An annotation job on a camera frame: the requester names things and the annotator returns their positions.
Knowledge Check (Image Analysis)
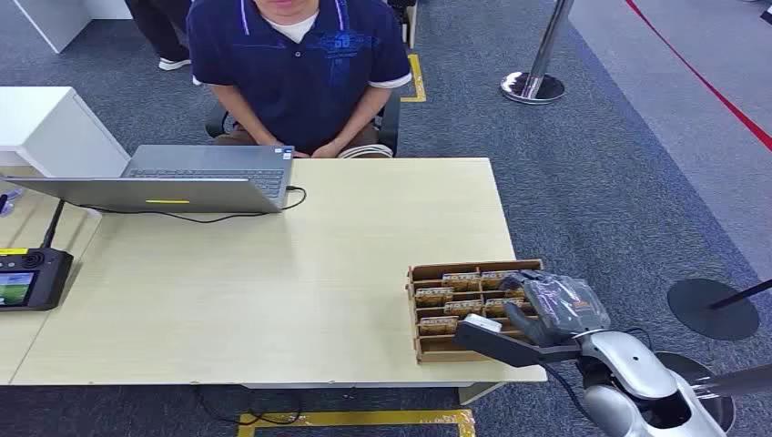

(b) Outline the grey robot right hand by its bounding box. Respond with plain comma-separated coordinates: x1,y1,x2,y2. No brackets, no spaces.
499,269,612,350

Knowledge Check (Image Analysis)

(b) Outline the brown patterned card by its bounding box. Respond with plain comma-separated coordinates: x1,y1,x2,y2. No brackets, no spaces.
443,300,485,319
480,270,519,290
417,317,460,337
483,298,524,318
414,287,454,306
441,272,482,292

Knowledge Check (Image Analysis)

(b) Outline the wooden card holder tray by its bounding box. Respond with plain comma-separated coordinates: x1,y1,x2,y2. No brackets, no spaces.
407,259,544,365

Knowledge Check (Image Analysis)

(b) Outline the seated person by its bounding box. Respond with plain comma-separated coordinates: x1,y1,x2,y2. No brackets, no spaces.
186,0,413,160

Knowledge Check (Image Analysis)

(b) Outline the standing person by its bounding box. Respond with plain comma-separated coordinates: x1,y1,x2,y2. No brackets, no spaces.
124,0,195,72

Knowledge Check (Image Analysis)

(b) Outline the dark stanchion with round base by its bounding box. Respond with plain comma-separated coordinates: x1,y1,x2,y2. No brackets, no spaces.
654,351,772,434

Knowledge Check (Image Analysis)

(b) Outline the grey laptop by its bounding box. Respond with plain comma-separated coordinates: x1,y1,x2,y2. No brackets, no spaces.
5,144,296,215

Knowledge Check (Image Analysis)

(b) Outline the black remote controller with screen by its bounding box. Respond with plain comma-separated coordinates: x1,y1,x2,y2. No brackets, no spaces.
0,199,75,313

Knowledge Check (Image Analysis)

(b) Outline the white cabinet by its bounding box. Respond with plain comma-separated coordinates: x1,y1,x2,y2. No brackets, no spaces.
0,86,131,179

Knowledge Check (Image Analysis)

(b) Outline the white counter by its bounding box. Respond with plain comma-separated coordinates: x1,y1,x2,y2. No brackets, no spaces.
12,0,135,55

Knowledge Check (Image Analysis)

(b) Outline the chrome stanchion post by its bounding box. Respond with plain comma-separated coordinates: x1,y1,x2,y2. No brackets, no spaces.
500,0,576,107

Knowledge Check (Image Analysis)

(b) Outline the black floor cable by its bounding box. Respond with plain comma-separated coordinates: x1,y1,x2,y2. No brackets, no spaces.
191,385,304,427

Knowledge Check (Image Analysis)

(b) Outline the black laptop cable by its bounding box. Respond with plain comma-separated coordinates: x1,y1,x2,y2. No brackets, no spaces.
78,185,308,226

